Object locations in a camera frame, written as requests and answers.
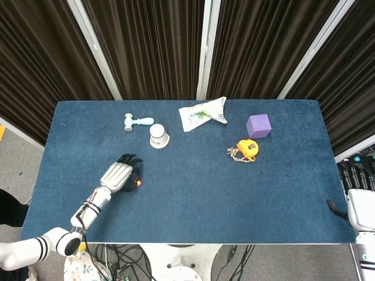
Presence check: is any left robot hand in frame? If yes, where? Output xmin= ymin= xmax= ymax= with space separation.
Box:
xmin=99 ymin=153 xmax=145 ymax=195

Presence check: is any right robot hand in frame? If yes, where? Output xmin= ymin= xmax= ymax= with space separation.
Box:
xmin=326 ymin=159 xmax=375 ymax=232

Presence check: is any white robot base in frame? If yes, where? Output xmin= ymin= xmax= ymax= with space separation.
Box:
xmin=139 ymin=244 xmax=224 ymax=281

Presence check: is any white paper cup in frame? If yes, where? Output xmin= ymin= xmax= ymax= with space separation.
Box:
xmin=149 ymin=123 xmax=171 ymax=149

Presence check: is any pale green toy hammer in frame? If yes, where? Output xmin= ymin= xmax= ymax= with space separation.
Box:
xmin=122 ymin=113 xmax=155 ymax=132

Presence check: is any blue table cloth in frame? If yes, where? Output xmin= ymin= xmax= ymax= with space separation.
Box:
xmin=19 ymin=100 xmax=357 ymax=245

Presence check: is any floral fabric bag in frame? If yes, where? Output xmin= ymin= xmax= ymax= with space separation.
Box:
xmin=63 ymin=249 xmax=114 ymax=281

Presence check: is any crumpled white plastic pouch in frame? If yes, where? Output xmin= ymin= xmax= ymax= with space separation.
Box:
xmin=178 ymin=96 xmax=229 ymax=133

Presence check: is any black bag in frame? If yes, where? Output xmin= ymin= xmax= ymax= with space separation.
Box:
xmin=0 ymin=188 xmax=30 ymax=228

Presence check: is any dark brown curtain panel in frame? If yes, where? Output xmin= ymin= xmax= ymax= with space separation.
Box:
xmin=0 ymin=0 xmax=116 ymax=148
xmin=285 ymin=0 xmax=375 ymax=156
xmin=81 ymin=0 xmax=206 ymax=101
xmin=206 ymin=0 xmax=342 ymax=101

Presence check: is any yellow tape measure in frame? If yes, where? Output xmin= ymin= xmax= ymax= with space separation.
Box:
xmin=236 ymin=139 xmax=260 ymax=162

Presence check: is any purple foam cube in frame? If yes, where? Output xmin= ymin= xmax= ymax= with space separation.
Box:
xmin=245 ymin=114 xmax=272 ymax=139

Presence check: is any white partition base rail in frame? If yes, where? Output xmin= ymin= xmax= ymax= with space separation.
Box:
xmin=333 ymin=134 xmax=375 ymax=163
xmin=0 ymin=116 xmax=46 ymax=152

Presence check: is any black cable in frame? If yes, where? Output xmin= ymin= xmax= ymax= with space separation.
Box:
xmin=227 ymin=245 xmax=256 ymax=281
xmin=95 ymin=244 xmax=154 ymax=281

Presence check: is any white table frame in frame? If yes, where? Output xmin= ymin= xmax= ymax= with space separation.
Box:
xmin=84 ymin=242 xmax=353 ymax=246

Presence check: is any braided beige rope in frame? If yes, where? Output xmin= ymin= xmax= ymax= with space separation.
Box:
xmin=226 ymin=146 xmax=255 ymax=163

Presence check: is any white partition post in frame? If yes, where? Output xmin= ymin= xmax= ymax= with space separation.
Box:
xmin=195 ymin=0 xmax=222 ymax=101
xmin=276 ymin=0 xmax=351 ymax=100
xmin=66 ymin=0 xmax=122 ymax=101

